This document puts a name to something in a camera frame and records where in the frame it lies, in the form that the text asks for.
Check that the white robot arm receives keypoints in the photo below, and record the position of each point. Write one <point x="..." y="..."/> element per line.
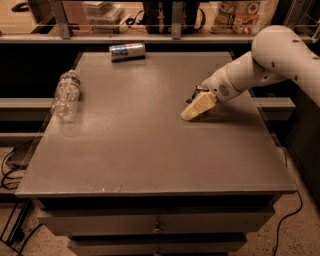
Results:
<point x="277" y="53"/>

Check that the clear plastic water bottle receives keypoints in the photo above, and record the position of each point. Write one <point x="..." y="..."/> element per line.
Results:
<point x="66" y="97"/>

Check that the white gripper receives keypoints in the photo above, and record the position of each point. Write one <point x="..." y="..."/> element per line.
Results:
<point x="218" y="84"/>

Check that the grey drawer cabinet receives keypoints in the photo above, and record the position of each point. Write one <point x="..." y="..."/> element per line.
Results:
<point x="129" y="148"/>

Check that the printed snack bag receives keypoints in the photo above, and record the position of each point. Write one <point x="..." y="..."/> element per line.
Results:
<point x="244" y="17"/>

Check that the black backpack on shelf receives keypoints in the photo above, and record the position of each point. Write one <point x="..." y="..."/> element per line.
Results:
<point x="157" y="16"/>

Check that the clear plastic container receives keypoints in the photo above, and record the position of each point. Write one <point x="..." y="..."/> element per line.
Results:
<point x="103" y="16"/>

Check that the lower grey drawer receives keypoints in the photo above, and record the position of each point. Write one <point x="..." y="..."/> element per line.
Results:
<point x="157" y="245"/>

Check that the grey drawer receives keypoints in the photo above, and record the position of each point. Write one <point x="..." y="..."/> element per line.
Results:
<point x="157" y="245"/>
<point x="114" y="222"/>

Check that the black rxbar chocolate wrapper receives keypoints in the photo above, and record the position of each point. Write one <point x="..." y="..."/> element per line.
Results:
<point x="198" y="89"/>

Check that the blue silver drink can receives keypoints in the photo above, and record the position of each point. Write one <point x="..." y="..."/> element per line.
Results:
<point x="127" y="51"/>

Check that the grey metal shelf rail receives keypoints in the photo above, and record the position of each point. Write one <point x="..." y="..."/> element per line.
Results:
<point x="64" y="21"/>

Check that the upper grey drawer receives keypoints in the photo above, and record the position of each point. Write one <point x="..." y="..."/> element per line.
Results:
<point x="114" y="222"/>

